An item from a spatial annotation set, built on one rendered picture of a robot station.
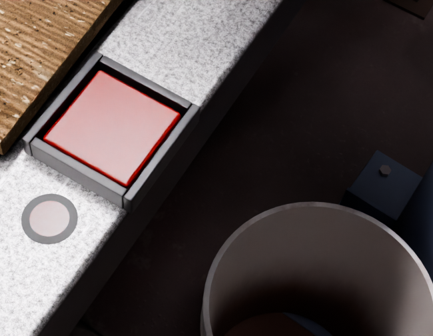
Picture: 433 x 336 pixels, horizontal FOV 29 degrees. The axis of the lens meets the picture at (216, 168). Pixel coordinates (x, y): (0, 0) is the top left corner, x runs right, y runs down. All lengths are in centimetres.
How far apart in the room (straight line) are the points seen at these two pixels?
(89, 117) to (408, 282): 73
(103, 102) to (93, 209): 7
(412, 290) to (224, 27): 66
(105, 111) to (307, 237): 72
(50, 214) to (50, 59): 10
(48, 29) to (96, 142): 8
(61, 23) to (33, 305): 18
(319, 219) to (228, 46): 63
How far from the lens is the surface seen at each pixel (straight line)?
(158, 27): 56
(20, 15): 54
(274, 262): 125
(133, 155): 49
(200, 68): 54
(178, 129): 49
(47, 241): 48
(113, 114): 50
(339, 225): 116
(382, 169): 158
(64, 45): 52
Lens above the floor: 135
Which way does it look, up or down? 60 degrees down
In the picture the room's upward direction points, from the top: 9 degrees clockwise
